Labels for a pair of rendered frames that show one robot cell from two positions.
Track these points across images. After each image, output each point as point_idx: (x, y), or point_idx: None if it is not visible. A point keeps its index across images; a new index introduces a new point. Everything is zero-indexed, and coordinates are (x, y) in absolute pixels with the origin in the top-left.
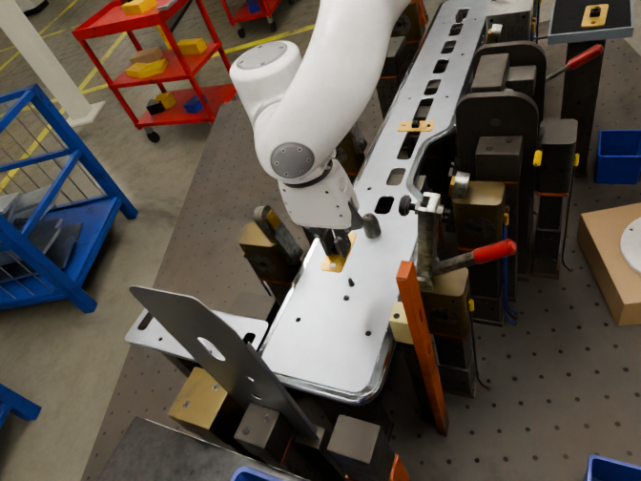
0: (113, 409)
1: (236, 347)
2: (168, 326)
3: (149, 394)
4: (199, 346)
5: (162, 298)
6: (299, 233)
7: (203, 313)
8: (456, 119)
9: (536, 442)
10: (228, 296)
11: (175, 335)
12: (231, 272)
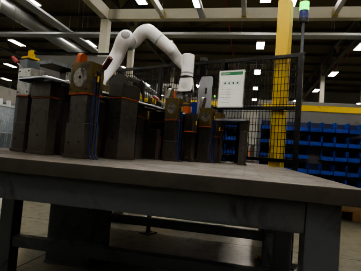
0: (284, 168)
1: (201, 88)
2: (211, 86)
3: (270, 167)
4: (208, 91)
5: (207, 78)
6: (207, 164)
7: (202, 80)
8: (144, 87)
9: None
10: (244, 166)
11: (211, 88)
12: (246, 166)
